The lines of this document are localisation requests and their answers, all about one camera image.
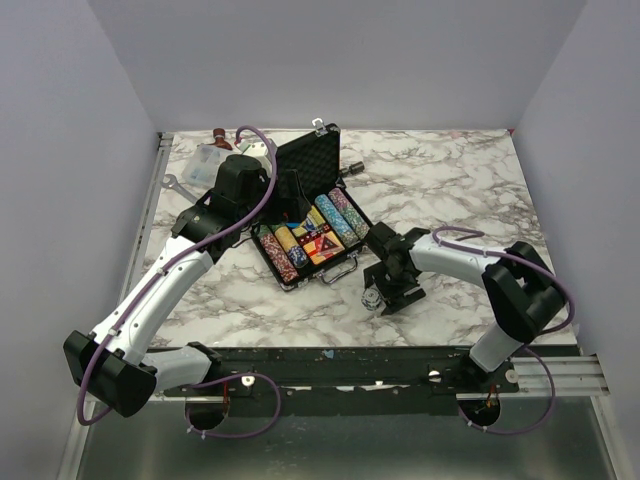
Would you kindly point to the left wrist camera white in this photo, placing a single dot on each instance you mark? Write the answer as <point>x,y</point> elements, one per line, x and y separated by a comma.
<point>257,150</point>

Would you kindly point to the red dice row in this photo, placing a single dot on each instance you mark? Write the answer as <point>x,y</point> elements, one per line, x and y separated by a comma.
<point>311,236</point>

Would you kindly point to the silver wrench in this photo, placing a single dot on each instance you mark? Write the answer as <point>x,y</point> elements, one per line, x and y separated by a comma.
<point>170,182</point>

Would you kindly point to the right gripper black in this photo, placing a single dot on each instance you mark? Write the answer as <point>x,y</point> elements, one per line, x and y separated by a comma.
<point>392,298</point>

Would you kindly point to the red playing card deck box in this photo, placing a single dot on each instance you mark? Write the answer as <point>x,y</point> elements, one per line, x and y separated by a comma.
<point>310,250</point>

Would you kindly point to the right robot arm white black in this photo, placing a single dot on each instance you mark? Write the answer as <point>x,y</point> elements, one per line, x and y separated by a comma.
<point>526,298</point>

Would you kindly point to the white blue poker chip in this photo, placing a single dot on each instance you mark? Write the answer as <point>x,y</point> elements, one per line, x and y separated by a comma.
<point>372,299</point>

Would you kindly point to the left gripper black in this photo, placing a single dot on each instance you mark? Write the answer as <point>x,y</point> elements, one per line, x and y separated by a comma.
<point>288,210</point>

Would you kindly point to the clear plastic organizer box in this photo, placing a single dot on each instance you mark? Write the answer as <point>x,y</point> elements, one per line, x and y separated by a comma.
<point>202,167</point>

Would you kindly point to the black cylindrical socket tool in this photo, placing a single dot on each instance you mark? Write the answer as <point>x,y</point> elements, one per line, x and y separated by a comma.
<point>353,169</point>

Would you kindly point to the light blue chip stack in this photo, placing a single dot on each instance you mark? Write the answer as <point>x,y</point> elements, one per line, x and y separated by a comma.
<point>334,217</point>

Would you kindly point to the purple green grey chip stack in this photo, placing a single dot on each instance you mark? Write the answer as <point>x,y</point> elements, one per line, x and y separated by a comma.
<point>347,209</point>

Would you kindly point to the red white chip stack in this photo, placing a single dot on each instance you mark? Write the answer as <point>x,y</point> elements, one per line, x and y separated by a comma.
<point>278,257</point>

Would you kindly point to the blue playing card deck box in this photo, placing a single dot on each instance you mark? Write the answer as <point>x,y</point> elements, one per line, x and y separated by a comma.
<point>312,223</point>

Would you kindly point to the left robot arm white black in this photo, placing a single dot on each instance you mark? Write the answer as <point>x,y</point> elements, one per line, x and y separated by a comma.
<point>112,362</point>

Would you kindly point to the green yellow blue chip stack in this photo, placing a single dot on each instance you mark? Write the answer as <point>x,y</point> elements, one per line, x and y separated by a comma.
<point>289,244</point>

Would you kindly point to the triangular all-in button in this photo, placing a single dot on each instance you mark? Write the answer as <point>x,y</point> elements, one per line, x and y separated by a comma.
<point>325,246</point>

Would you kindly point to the black poker set case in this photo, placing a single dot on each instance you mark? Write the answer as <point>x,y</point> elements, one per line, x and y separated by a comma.
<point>316,158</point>

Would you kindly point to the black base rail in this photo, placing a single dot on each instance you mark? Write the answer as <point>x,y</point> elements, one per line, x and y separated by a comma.
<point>346,381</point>

